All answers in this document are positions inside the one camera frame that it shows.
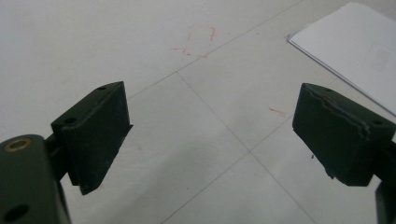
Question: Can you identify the white paper sheet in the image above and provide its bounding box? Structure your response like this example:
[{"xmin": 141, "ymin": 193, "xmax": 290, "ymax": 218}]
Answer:
[{"xmin": 286, "ymin": 2, "xmax": 396, "ymax": 117}]

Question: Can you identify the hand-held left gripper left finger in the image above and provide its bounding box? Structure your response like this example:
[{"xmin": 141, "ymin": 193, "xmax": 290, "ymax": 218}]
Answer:
[{"xmin": 50, "ymin": 80, "xmax": 134, "ymax": 196}]

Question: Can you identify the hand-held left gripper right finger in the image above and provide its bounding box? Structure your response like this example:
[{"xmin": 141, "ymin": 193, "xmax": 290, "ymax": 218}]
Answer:
[{"xmin": 291, "ymin": 82, "xmax": 396, "ymax": 188}]

